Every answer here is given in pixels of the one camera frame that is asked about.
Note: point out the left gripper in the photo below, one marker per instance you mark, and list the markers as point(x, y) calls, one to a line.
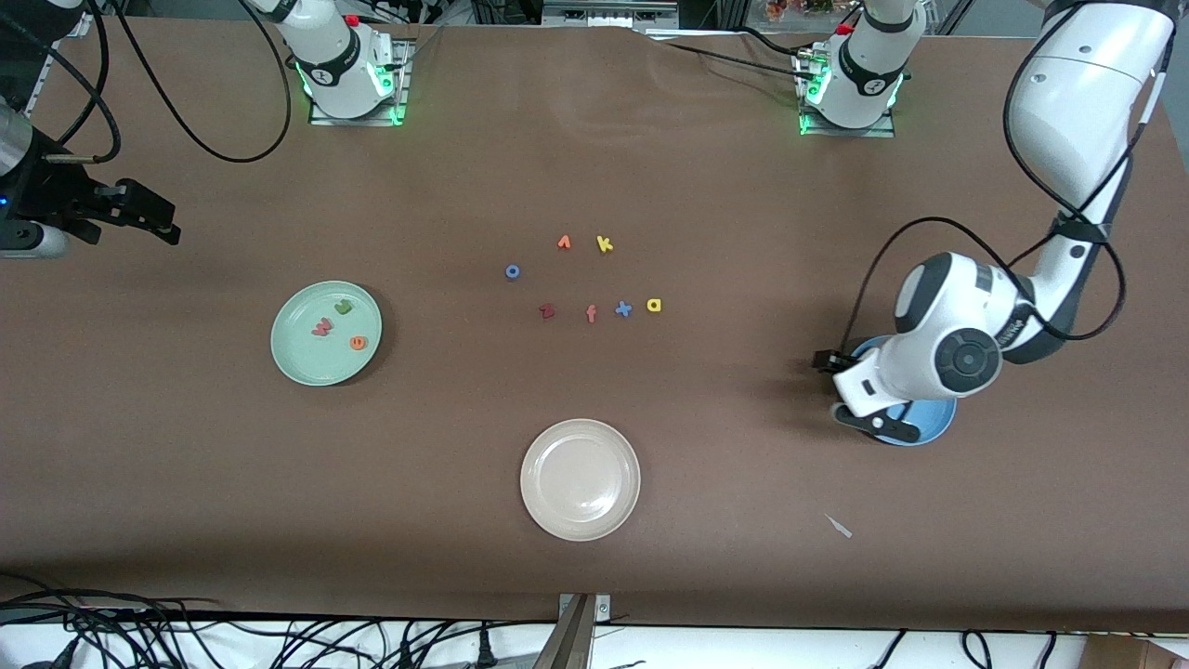
point(829, 360)

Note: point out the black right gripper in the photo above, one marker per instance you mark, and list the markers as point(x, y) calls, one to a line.
point(58, 197)

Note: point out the red letter w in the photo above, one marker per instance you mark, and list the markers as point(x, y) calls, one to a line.
point(322, 328)

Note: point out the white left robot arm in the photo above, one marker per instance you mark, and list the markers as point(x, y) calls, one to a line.
point(1077, 93)

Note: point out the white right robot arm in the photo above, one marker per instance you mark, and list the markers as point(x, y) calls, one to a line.
point(339, 65)

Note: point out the blue plastic plate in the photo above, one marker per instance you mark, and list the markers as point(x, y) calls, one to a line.
point(936, 424)

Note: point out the white paper scrap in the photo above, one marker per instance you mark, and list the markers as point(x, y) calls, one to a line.
point(841, 528)

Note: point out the light green plastic plate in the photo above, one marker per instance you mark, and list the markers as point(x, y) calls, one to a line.
point(311, 362)

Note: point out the beige plastic plate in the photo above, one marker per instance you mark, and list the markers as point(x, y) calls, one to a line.
point(581, 480)

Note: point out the brown table cover sheet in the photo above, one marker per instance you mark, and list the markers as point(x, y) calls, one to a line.
point(594, 139)

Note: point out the colourful toy pile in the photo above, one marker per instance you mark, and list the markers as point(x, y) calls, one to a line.
point(799, 9)

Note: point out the cardboard box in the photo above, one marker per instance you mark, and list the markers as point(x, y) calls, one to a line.
point(1133, 655)

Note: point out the grey metal box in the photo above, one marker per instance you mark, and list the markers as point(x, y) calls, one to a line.
point(604, 14)

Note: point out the aluminium frame profile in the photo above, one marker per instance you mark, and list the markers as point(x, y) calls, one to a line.
point(39, 88)

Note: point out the metal corner bracket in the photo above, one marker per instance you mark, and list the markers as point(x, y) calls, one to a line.
point(603, 609)

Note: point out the aluminium frame post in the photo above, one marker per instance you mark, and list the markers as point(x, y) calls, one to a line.
point(568, 641)

